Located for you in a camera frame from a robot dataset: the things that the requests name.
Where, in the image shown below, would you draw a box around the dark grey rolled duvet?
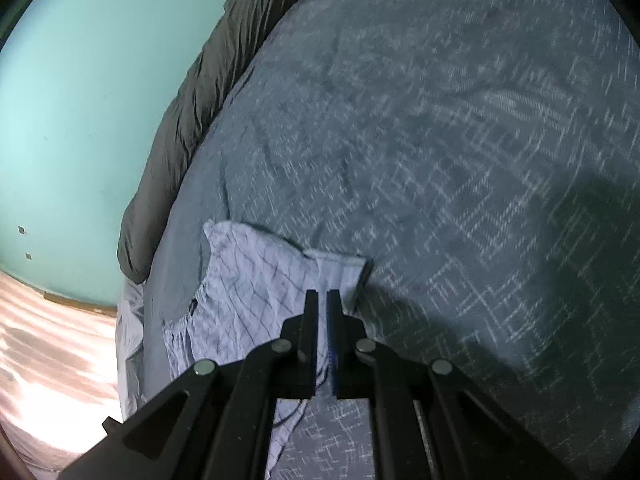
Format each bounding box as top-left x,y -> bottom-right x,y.
117,0 -> 298,284

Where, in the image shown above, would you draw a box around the light grey bed sheet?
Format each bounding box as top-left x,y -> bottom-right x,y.
115,278 -> 145,419

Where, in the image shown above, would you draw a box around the blue plaid boxer shorts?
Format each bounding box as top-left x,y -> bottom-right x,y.
163,221 -> 373,479

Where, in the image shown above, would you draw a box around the pink striped curtain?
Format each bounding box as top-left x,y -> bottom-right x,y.
1,274 -> 122,471

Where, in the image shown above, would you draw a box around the dark blue patterned bedspread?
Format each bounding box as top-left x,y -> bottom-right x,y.
143,0 -> 639,479

